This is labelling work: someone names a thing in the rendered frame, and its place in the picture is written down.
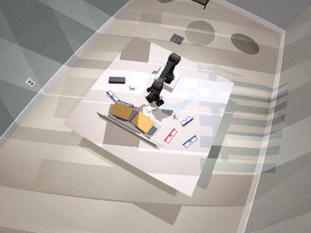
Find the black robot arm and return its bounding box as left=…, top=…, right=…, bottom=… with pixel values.
left=145, top=52, right=181, bottom=103

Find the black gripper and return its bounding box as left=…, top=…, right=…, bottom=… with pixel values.
left=147, top=87, right=164, bottom=107

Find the tan rectangular block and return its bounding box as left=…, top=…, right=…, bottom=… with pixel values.
left=110, top=102, right=134, bottom=122

